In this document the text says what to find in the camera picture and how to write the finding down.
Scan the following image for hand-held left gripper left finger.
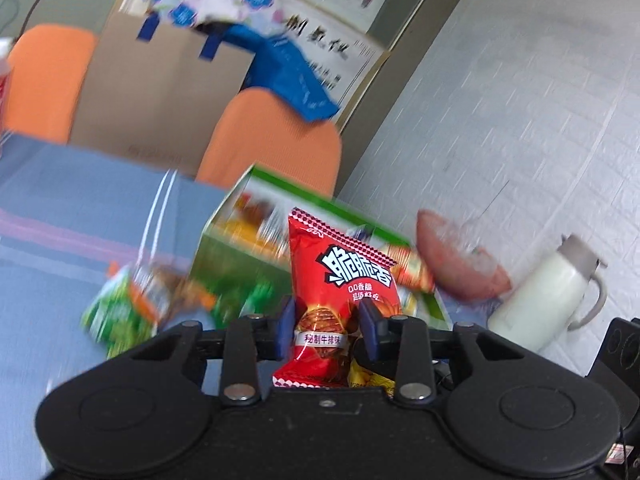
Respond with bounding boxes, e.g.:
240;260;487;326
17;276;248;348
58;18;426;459
117;296;297;407

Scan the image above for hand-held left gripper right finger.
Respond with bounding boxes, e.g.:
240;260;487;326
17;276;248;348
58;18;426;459
357;299;536;406

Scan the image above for small yellow snack packet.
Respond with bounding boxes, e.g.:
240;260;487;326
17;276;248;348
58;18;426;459
347;337;398;396

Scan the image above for green cardboard box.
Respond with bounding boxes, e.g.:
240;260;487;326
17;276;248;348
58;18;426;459
192;164;451;331

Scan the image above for orange red snack packet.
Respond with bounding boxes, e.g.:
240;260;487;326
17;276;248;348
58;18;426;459
385;240;436;293

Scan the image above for pink plastic bowl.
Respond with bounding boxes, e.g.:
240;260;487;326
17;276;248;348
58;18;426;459
416;209;513;303

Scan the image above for white thermos jug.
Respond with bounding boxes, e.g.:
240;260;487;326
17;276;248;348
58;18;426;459
487;234;608;353

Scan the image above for brown orange snack packet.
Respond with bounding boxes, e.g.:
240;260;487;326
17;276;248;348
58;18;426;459
131;265;218;323

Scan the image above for large green snack packet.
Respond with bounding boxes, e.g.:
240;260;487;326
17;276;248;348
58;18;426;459
82;262;160;358

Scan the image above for orange chair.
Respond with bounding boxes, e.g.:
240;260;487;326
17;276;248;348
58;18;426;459
195;87;343;198
2;24;98;145

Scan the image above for blue plastic bag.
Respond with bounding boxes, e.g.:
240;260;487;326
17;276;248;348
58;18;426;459
220;25;341;122

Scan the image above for framed calligraphy sign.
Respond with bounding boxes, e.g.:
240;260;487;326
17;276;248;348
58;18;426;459
270;0;388;126

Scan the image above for brown paper bag blue handles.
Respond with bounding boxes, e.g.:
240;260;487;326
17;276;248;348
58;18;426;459
67;10;256;178

